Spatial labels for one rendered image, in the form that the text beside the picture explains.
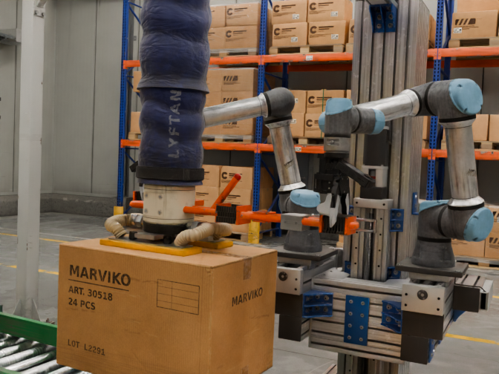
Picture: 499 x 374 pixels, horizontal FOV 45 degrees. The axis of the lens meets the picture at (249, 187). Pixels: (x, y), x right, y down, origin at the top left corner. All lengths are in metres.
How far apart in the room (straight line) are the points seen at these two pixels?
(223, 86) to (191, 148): 8.06
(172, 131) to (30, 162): 3.01
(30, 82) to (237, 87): 5.48
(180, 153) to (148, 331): 0.55
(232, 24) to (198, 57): 8.14
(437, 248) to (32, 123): 3.44
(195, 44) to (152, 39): 0.14
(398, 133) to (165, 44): 0.98
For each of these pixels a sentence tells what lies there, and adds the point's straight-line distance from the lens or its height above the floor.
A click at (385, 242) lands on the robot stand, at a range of 2.33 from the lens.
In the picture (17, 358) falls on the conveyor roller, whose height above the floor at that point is 0.54.
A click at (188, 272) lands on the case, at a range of 1.73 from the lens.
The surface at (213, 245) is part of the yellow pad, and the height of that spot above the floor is 1.10.
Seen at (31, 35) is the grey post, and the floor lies 2.23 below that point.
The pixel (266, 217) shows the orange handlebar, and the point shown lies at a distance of 1.79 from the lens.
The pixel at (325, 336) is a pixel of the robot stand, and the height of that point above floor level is 0.73.
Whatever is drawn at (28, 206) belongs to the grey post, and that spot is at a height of 0.94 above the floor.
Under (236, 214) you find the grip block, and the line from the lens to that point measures 1.83.
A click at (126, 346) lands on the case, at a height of 0.80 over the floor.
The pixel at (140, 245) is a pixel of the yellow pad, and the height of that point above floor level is 1.10.
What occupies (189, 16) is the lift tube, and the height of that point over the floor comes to 1.82.
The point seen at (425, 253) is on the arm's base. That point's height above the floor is 1.08.
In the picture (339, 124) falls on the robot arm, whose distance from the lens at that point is 1.69.
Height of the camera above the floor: 1.39
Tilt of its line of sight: 3 degrees down
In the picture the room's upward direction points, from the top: 2 degrees clockwise
